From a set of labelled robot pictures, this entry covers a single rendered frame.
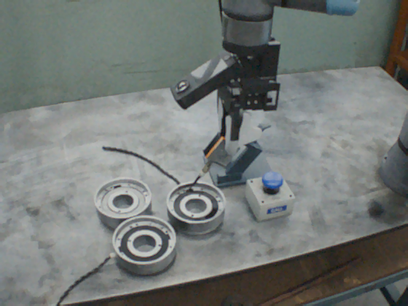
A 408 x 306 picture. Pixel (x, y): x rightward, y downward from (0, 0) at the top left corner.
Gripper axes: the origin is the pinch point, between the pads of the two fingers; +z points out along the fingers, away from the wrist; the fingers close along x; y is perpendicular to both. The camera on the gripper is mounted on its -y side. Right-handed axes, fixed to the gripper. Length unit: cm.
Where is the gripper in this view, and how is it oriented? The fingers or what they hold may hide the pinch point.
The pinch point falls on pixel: (224, 145)
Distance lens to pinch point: 78.1
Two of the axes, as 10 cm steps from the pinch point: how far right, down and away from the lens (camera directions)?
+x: -2.5, -6.1, 7.5
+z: -0.3, 7.8, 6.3
